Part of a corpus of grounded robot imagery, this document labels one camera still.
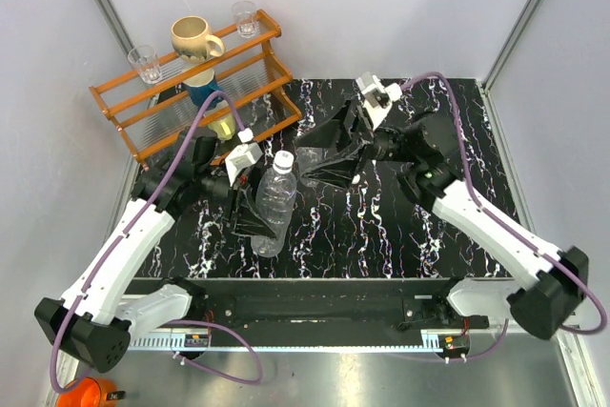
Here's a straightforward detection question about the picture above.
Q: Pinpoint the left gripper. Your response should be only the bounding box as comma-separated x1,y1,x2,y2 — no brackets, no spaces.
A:
196,161,288,238

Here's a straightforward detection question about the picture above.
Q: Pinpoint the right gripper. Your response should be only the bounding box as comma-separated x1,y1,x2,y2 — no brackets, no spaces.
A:
294,94,421,191

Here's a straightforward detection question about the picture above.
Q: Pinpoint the clear plastic bottle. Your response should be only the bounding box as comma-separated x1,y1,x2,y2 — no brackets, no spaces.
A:
295,147,327,188
251,164,297,257

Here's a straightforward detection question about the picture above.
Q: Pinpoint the white bottle cap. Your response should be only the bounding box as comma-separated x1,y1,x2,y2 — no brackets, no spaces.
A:
273,150,295,174

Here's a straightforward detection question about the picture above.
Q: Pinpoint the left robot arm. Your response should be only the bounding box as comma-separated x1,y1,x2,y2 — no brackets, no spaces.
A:
34,136,274,373

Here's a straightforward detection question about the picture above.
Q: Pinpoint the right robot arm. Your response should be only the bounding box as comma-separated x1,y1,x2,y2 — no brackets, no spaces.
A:
295,101,589,340

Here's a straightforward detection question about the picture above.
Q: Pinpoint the yellow ceramic mug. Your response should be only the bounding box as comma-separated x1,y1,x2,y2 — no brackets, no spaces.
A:
204,101,236,141

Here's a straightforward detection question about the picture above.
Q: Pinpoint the orange wooden shelf rack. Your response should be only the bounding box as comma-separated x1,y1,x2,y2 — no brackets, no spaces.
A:
90,10,302,169

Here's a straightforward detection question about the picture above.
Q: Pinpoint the blue ceramic mug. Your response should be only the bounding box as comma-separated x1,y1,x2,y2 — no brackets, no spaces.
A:
183,69,222,107

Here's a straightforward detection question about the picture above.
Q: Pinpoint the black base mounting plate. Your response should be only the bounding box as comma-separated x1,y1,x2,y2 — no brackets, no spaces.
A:
128,277,489,330

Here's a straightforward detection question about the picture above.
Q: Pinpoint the clear drinking glass right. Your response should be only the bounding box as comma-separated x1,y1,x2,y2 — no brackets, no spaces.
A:
232,1,259,39

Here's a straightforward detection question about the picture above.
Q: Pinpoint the clear drinking glass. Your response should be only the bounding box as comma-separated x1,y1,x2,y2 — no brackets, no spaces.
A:
127,45,163,85
232,1,259,39

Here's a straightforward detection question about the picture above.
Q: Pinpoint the beige ceramic mug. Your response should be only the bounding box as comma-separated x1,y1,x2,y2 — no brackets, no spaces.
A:
171,16,225,64

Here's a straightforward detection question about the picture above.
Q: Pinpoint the clear drinking glass left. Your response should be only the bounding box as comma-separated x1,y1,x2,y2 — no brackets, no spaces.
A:
127,45,163,85

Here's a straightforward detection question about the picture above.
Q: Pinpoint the orange cup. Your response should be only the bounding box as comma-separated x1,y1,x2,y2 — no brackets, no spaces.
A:
55,376,126,407

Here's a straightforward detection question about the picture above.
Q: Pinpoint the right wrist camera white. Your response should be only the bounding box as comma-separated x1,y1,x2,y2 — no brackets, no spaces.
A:
356,72,402,131

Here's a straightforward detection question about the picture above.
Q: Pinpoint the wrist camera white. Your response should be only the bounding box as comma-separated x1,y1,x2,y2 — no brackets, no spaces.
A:
356,72,402,131
225,128,263,186

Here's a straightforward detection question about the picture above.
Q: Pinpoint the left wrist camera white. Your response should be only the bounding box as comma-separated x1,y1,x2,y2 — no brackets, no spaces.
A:
225,128,263,186

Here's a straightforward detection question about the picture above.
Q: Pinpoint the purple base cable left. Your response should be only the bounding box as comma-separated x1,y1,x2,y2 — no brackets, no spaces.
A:
173,316,264,385

